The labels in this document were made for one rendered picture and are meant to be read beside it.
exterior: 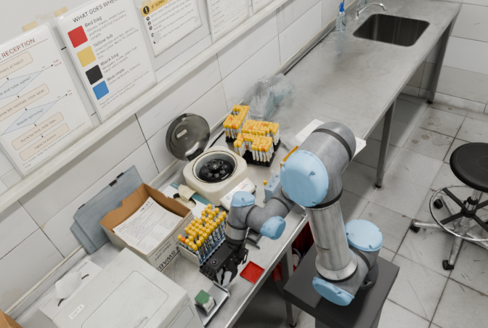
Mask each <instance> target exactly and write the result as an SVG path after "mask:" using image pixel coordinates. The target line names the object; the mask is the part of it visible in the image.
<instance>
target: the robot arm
mask: <svg viewBox="0 0 488 328"><path fill-rule="evenodd" d="M356 147H357V143H356V139H355V136H354V134H353V132H352V131H351V129H350V128H349V127H347V126H345V125H344V124H342V123H339V122H327V123H323V124H321V125H320V126H318V127H316V128H315V129H314V130H313V132H311V133H310V135H309V136H308V137H307V138H306V139H305V140H304V141H303V143H302V144H301V145H300V146H299V147H298V148H297V149H296V151H295V152H294V153H292V154H291V155H290V156H289V157H288V158H287V160H286V161H285V163H284V164H283V166H282V167H281V170H280V183H281V187H280V188H279V189H278V190H277V192H276V193H275V194H274V195H273V196H272V198H271V199H270V200H269V201H268V203H267V204H266V205H265V206H264V207H263V208H262V207H260V206H258V205H256V204H254V203H255V197H254V196H253V195H252V194H251V193H250V192H246V191H238V192H235V193H234V194H233V196H232V201H231V203H230V208H229V215H228V219H227V226H226V230H225V236H224V237H225V239H226V241H225V242H224V243H223V244H222V246H221V247H220V248H219V249H218V250H217V251H216V252H215V253H214V254H213V256H212V257H211V258H210V259H209V260H208V262H207V263H206V264H207V267H208V269H210V270H211V271H212V272H214V273H216V275H217V279H218V281H219V284H220V285H221V286H222V287H224V288H226V287H228V286H229V285H230V283H231V282H232V280H233V279H234V278H235V277H236V276H237V273H238V269H237V267H238V265H240V264H241V262H242V261H243V262H242V265H243V264H244V263H246V261H247V257H248V251H249V250H248V249H246V248H245V245H246V241H247V238H248V228H249V227H250V228H251V229H253V230H255V231H257V232H258V233H260V234H261V235H262V236H265V237H268V238H270V239H273V240H276V239H279V238H280V237H281V235H282V233H283V232H284V231H285V226H286V222H285V219H284V218H285V217H286V216H287V214H289V212H290V211H291V210H292V208H293V207H294V206H295V205H296V203H297V204H299V205H301V206H303V207H305V209H306V214H307V217H308V220H309V225H310V227H311V230H312V235H313V238H314V243H315V245H316V248H317V253H318V255H317V257H316V261H315V264H316V268H317V275H316V277H314V280H313V281H312V285H313V287H314V288H315V289H316V291H318V293H319V294H321V296H323V297H324V298H326V299H328V300H329V301H331V302H333V303H335V304H337V305H340V306H347V305H348V304H350V302H351V300H352V299H353V298H354V296H355V294H356V292H357V290H365V289H367V288H369V287H371V286H372V285H373V284H374V283H375V281H376V279H377V276H378V263H377V258H378V254H379V252H380V249H381V247H382V245H383V235H382V233H381V231H380V229H379V228H378V227H377V226H376V225H375V224H373V223H371V222H369V221H366V220H362V219H359V220H352V221H350V222H348V223H347V224H346V225H345V227H344V223H343V217H342V213H341V206H340V202H339V200H340V198H341V197H342V194H343V185H342V181H341V174H342V172H343V171H344V169H345V168H346V167H347V165H348V164H349V163H350V162H351V159H352V158H353V156H354V154H355V152H356ZM244 250H246V251H244ZM245 255H246V259H245V260H244V258H245ZM224 276H225V278H224Z"/></svg>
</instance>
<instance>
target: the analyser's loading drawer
mask: <svg viewBox="0 0 488 328"><path fill-rule="evenodd" d="M207 293H208V294H209V295H210V296H211V297H212V298H213V300H214V302H215V306H214V307H213V308H212V310H211V311H210V312H209V313H208V312H206V311H205V310H203V309H202V308H201V307H200V306H198V305H197V304H194V305H195V310H196V311H197V313H198V315H199V316H200V318H201V320H202V323H203V325H204V326H205V325H206V323H207V322H208V321H209V319H210V318H211V317H212V316H213V314H214V313H215V312H216V310H217V309H218V307H219V306H220V305H221V304H222V303H223V301H224V300H225V298H226V297H227V296H228V297H229V291H228V290H227V289H226V288H224V287H222V286H221V285H220V284H219V283H217V282H215V281H214V280H213V286H212V287H211V288H210V290H209V291H208V292H207Z"/></svg>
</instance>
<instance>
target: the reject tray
mask: <svg viewBox="0 0 488 328"><path fill-rule="evenodd" d="M264 271H265V269H264V268H262V267H260V266H259V265H257V264H256V263H254V262H253V261H249V262H248V263H247V265H246V266H245V268H244V269H243V270H242V271H241V272H240V276H242V277H243V278H245V279H247V280H248V281H249V282H251V283H253V284H255V283H256V282H257V280H258V279H259V277H260V276H261V275H262V274H263V272H264Z"/></svg>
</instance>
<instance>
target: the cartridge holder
mask: <svg viewBox="0 0 488 328"><path fill-rule="evenodd" d="M266 240H267V237H265V236H262V235H261V234H260V233H258V232H257V231H255V230H253V229H251V228H248V238H247V241H246V242H248V243H250V244H252V245H254V246H256V247H258V248H261V246H262V245H263V244H264V242H265V241H266Z"/></svg>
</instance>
